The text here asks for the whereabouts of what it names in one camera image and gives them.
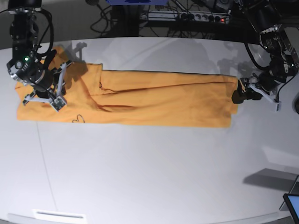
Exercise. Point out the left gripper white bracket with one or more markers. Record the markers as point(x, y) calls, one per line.
point(257, 87)

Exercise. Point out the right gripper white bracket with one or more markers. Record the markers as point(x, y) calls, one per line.
point(51, 87)

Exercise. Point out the orange T-shirt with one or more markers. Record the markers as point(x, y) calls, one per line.
point(140, 98)

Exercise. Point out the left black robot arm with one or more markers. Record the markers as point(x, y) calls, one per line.
point(284, 65)

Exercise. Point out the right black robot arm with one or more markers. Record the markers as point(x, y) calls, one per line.
point(29, 67)

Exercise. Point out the dark round object right edge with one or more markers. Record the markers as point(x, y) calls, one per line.
point(295, 104)

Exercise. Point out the white power strip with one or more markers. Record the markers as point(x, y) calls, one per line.
point(198, 16)

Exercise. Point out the grey tablet stand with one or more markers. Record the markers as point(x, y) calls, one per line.
point(294, 190)

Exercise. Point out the tablet with blue screen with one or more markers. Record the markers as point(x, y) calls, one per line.
point(292, 202)

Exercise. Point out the white flat label strip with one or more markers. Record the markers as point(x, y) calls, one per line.
point(57, 213)

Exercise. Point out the black table frame post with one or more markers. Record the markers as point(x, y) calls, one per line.
point(127, 19)

